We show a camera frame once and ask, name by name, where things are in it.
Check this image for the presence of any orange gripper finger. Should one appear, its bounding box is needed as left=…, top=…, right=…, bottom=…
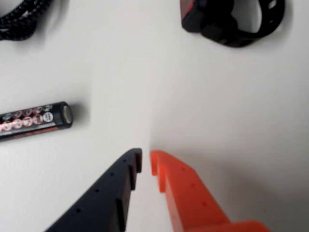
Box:
left=150, top=149, right=272, bottom=232

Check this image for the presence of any black AAA battery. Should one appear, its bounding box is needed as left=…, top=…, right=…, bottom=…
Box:
left=0, top=101, right=74, bottom=142

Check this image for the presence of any black rubber ring strap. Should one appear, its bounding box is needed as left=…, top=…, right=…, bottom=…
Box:
left=180, top=0, right=286, bottom=48

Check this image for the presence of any coiled black USB cable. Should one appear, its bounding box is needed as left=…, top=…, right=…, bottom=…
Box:
left=0, top=0, right=49, bottom=41

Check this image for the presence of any dark navy gripper finger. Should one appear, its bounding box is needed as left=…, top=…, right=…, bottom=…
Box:
left=44, top=147, right=143, bottom=232

